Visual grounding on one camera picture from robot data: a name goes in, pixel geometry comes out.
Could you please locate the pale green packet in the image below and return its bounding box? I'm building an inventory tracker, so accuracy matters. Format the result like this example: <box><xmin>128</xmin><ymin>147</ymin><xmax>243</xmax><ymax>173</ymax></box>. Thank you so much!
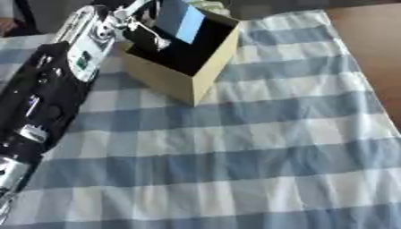
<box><xmin>186</xmin><ymin>0</ymin><xmax>232</xmax><ymax>17</ymax></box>

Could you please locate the tan cardboard box black inside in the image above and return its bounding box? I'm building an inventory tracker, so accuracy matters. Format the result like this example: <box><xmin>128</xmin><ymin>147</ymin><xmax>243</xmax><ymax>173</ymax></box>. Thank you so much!
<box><xmin>119</xmin><ymin>8</ymin><xmax>243</xmax><ymax>106</ymax></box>

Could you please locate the blue rectangular block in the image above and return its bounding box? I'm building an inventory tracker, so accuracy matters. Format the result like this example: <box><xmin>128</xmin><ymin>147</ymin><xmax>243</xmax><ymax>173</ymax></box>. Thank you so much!
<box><xmin>153</xmin><ymin>0</ymin><xmax>209</xmax><ymax>45</ymax></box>

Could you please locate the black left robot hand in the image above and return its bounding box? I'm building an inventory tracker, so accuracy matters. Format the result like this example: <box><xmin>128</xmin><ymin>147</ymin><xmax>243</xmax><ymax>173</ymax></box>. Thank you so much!
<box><xmin>111</xmin><ymin>0</ymin><xmax>175</xmax><ymax>58</ymax></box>

